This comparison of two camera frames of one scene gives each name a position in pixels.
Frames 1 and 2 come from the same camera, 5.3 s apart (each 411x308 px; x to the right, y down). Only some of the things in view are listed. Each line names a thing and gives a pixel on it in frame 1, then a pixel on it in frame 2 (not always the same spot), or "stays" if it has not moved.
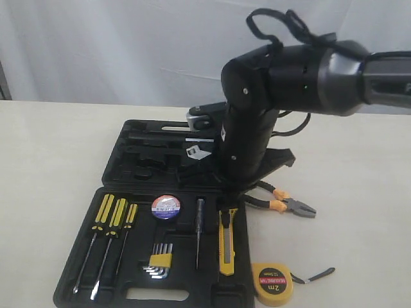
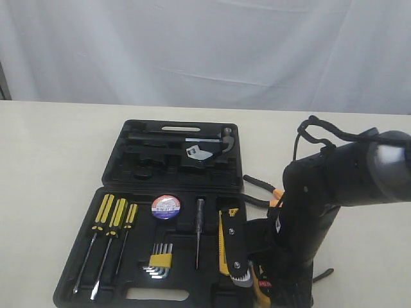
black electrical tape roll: [166, 206] stays
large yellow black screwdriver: [104, 212] stays
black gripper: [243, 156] → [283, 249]
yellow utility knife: [227, 253] stays
